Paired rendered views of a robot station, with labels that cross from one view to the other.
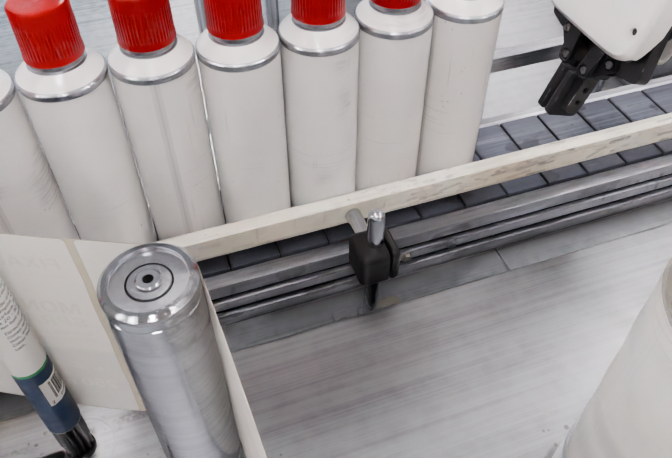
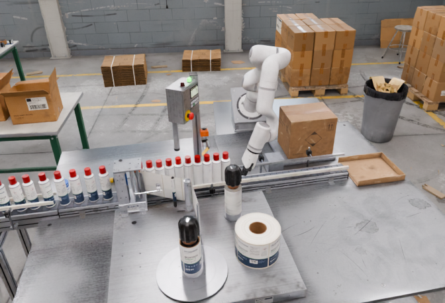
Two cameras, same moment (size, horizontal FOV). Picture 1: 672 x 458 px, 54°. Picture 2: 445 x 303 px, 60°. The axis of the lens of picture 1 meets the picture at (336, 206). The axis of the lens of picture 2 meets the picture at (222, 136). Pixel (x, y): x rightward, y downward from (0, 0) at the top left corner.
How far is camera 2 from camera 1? 170 cm
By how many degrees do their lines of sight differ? 18
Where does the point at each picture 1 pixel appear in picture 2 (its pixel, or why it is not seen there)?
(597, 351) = not seen: hidden behind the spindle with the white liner
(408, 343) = (214, 200)
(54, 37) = (179, 161)
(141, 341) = (186, 184)
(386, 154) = (216, 178)
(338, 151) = (208, 176)
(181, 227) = not seen: hidden behind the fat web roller
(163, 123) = (188, 171)
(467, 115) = not seen: hidden behind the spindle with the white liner
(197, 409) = (189, 194)
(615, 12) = (246, 162)
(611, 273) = (244, 196)
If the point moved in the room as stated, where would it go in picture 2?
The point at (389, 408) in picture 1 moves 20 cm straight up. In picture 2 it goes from (210, 206) to (208, 174)
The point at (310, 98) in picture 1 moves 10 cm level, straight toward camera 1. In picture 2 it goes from (205, 169) to (202, 180)
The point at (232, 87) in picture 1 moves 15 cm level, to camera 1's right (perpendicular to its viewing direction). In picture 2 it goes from (196, 167) to (223, 169)
